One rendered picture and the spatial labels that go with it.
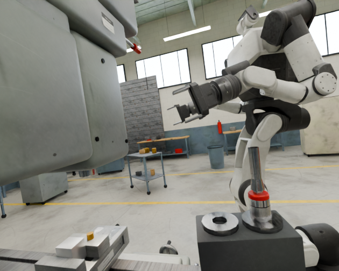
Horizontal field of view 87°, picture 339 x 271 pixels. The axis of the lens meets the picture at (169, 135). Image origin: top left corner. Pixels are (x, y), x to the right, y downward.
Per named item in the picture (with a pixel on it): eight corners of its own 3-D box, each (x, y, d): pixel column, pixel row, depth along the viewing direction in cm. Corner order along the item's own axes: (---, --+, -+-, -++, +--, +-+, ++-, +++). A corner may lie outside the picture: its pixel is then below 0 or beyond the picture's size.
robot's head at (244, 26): (249, 38, 94) (247, 21, 94) (260, 28, 84) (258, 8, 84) (237, 40, 94) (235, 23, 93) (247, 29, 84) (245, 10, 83)
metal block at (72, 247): (71, 254, 58) (69, 236, 58) (86, 255, 57) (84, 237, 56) (58, 266, 53) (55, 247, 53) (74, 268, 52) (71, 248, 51)
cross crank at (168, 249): (162, 257, 111) (160, 239, 111) (181, 258, 108) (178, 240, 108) (154, 278, 96) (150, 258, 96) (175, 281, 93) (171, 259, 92)
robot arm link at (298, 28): (301, 42, 72) (287, 12, 72) (322, 27, 63) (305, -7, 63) (277, 52, 71) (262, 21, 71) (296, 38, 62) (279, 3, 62)
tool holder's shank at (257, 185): (247, 192, 44) (242, 148, 43) (257, 189, 45) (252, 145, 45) (258, 196, 41) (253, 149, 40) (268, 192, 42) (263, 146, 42)
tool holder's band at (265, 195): (244, 195, 44) (243, 192, 44) (257, 191, 46) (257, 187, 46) (259, 202, 40) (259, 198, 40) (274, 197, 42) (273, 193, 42)
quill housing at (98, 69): (80, 160, 62) (65, 68, 60) (134, 155, 56) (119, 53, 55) (23, 177, 44) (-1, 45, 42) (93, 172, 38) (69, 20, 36)
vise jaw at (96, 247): (75, 243, 65) (73, 232, 65) (110, 245, 61) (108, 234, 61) (61, 255, 60) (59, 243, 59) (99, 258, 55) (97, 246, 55)
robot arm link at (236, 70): (223, 105, 68) (248, 94, 70) (236, 97, 58) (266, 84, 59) (211, 78, 69) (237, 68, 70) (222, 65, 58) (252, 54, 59)
